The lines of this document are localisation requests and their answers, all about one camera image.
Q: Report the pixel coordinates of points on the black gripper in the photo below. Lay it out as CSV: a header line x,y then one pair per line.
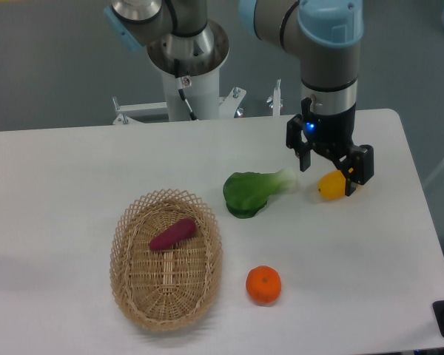
x,y
330,136

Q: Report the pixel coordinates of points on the purple sweet potato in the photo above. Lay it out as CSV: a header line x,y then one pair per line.
x,y
177,232

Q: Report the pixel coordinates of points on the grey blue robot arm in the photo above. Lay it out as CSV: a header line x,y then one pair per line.
x,y
324,35

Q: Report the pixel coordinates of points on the woven wicker basket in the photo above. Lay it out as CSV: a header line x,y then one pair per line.
x,y
170,289

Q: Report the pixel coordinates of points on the yellow mango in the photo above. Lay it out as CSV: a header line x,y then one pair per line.
x,y
332,186

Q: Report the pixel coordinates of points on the green bok choy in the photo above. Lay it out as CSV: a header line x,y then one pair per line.
x,y
246,193

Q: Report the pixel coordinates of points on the orange tangerine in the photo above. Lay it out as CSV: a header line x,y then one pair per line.
x,y
263,285

